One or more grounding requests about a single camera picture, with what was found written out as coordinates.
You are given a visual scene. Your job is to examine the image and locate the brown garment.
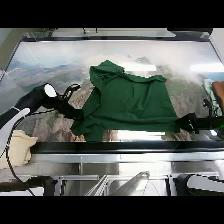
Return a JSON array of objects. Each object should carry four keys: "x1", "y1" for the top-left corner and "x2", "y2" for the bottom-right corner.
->
[{"x1": 211, "y1": 80, "x2": 224, "y2": 116}]

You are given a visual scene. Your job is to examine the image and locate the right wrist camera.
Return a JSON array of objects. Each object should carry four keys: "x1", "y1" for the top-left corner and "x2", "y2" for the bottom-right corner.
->
[{"x1": 202, "y1": 97, "x2": 215, "y2": 118}]

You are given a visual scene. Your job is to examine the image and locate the beige garment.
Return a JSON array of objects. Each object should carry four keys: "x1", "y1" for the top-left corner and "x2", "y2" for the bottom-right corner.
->
[{"x1": 0, "y1": 129, "x2": 39, "y2": 169}]

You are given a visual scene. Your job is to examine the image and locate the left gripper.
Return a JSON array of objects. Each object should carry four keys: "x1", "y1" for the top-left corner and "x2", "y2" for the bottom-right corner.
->
[{"x1": 61, "y1": 102, "x2": 84, "y2": 120}]

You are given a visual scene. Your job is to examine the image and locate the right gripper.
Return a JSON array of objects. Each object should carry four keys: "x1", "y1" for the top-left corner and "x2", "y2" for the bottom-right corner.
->
[{"x1": 178, "y1": 113, "x2": 198, "y2": 134}]

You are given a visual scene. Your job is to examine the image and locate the silver frame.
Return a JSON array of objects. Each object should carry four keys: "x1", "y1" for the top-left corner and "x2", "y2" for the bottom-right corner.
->
[{"x1": 0, "y1": 28, "x2": 224, "y2": 197}]

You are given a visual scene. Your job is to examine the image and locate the dark green T-shirt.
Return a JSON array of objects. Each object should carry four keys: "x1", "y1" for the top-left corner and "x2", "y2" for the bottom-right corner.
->
[{"x1": 70, "y1": 59, "x2": 188, "y2": 143}]

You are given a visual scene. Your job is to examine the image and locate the black cable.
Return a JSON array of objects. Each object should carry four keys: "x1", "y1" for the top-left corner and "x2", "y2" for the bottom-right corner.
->
[{"x1": 4, "y1": 116, "x2": 36, "y2": 197}]

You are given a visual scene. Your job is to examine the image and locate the pale green garment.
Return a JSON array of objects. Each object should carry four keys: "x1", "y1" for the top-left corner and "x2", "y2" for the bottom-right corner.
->
[{"x1": 202, "y1": 78, "x2": 218, "y2": 111}]

